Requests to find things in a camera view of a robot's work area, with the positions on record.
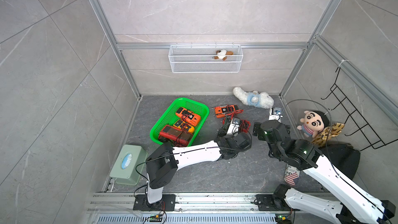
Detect leopard print cloth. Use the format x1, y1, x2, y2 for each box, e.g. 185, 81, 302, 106
312, 122, 345, 148

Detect pale green plastic bin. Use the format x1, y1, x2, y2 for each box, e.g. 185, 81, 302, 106
110, 145, 148, 186

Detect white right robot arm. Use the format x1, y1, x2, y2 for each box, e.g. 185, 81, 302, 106
253, 120, 396, 224

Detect yellow multimeter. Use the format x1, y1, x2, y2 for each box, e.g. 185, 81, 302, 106
173, 120, 195, 134

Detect green plastic basket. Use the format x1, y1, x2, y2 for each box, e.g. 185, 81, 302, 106
149, 97, 210, 147

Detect red multimeter with leads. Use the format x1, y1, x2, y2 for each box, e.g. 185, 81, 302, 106
217, 110, 251, 137

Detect newspaper flag print pouch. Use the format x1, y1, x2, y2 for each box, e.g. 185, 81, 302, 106
284, 165, 300, 187

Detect small brown white plush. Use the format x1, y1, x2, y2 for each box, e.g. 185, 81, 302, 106
213, 49, 234, 61

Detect orange multimeter back side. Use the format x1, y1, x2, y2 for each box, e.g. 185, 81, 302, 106
213, 105, 239, 118

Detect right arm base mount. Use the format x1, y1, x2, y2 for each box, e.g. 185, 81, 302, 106
251, 184, 296, 212

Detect white plush dog blue shirt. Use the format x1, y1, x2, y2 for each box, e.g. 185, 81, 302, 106
232, 87, 274, 109

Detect orange multimeter with black leads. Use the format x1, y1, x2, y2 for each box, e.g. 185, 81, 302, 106
175, 107, 201, 127

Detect black wire wall rack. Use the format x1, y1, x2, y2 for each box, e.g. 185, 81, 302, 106
321, 67, 398, 151

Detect black fabric bag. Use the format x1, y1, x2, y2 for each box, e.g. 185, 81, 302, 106
320, 143, 361, 179

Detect red multimeter brown screen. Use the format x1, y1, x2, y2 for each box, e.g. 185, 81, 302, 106
158, 125, 192, 147

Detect cartoon boy plush doll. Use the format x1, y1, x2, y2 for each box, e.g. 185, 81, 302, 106
296, 111, 330, 138

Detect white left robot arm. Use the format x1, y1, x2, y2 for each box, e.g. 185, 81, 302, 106
137, 132, 252, 205

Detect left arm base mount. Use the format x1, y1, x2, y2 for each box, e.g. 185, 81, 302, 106
133, 192, 177, 212

